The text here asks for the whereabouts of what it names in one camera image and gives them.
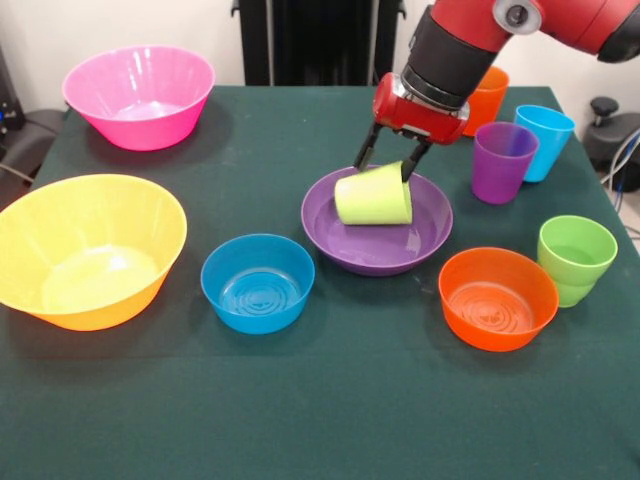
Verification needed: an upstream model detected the large pink bowl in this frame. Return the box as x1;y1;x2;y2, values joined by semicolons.
61;44;217;152

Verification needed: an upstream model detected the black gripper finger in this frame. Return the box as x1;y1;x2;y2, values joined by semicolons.
352;122;386;172
399;139;434;184

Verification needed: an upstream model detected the orange cup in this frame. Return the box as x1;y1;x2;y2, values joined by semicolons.
462;65;510;139

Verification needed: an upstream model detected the green cup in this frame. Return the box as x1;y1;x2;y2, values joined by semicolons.
537;215;619;289
549;277;600;309

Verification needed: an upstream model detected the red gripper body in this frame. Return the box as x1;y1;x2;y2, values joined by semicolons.
372;72;471;147

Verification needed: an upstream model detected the purple bowl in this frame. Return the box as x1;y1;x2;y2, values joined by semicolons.
300;166;455;277

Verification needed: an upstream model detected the purple cup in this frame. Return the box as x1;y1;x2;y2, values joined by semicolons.
471;121;540;206

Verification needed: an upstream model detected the large orange yellow bowl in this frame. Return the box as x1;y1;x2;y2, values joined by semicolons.
0;173;189;332

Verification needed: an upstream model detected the black computer tower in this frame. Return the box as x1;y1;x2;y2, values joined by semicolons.
0;44;26;146

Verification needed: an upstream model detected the lime yellow cup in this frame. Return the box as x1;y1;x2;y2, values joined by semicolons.
333;160;414;226

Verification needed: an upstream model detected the blue cup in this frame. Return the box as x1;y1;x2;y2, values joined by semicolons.
514;104;576;184

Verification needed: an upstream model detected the blue cable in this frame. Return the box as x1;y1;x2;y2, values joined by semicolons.
602;127;640;211

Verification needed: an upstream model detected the small blue bowl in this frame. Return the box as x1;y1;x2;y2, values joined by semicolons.
200;233;317;335

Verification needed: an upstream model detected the dark green tablecloth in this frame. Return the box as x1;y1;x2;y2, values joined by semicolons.
0;84;640;480

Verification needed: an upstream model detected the black equipment with knob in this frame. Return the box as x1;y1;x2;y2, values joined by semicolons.
583;97;640;174

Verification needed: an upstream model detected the small orange bowl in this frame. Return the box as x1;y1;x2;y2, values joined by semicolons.
437;246;560;353

